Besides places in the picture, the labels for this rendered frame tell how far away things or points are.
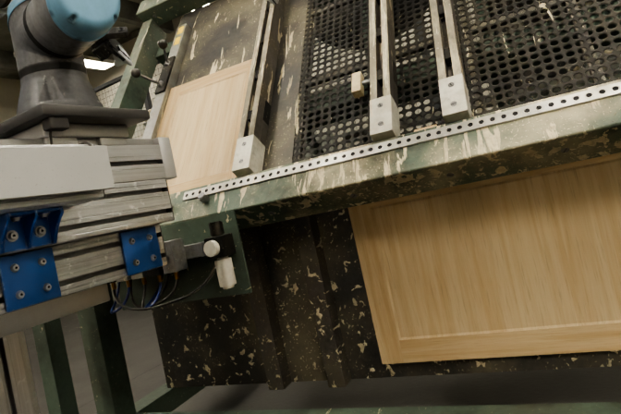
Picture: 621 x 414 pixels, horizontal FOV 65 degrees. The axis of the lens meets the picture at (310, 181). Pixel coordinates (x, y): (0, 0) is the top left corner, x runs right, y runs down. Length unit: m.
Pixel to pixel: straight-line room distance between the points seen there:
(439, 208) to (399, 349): 0.45
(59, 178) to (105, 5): 0.31
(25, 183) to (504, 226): 1.15
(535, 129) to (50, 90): 0.99
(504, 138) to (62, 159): 0.90
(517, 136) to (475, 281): 0.48
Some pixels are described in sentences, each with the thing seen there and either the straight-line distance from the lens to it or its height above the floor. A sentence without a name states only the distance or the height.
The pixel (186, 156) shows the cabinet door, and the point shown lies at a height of 1.03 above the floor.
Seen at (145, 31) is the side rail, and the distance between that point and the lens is 2.54.
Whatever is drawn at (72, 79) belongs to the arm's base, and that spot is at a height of 1.10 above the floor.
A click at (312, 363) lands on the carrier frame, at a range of 1.74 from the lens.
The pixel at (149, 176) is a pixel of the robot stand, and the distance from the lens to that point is 1.05.
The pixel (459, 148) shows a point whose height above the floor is 0.84.
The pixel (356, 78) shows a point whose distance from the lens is 1.53.
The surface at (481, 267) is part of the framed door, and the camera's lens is 1.48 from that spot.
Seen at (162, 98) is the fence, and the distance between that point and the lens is 2.05.
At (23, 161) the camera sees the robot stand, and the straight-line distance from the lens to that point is 0.77.
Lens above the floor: 0.80
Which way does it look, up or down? 2 degrees up
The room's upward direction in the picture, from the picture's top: 12 degrees counter-clockwise
